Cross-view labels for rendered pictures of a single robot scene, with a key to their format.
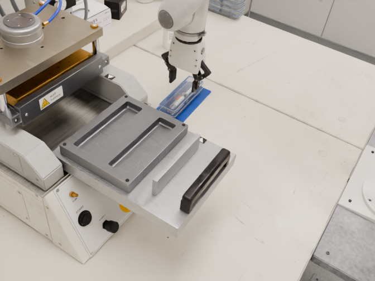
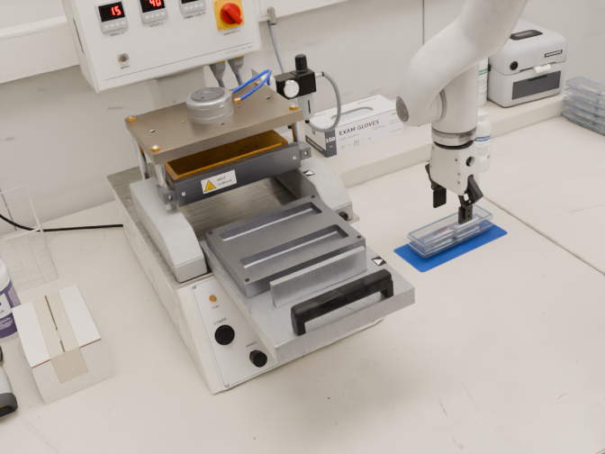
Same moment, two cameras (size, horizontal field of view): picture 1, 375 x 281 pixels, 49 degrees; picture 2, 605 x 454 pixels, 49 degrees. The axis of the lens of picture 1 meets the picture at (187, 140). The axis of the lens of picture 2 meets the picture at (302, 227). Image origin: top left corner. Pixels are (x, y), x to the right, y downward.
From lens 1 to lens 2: 0.46 m
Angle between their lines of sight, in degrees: 33
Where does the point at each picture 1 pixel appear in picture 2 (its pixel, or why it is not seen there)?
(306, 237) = not seen: outside the picture
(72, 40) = (257, 120)
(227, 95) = (532, 242)
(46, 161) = (185, 249)
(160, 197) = (280, 310)
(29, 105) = (187, 184)
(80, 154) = (218, 245)
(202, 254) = (362, 432)
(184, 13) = (419, 100)
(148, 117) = (320, 222)
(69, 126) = not seen: hidden behind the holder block
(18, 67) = (184, 140)
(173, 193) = not seen: hidden behind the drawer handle
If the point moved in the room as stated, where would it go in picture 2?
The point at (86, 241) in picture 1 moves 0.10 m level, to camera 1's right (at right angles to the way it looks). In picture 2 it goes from (221, 365) to (268, 388)
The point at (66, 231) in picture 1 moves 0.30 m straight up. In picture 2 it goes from (196, 341) to (155, 179)
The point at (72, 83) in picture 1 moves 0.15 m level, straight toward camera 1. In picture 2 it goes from (250, 171) to (218, 218)
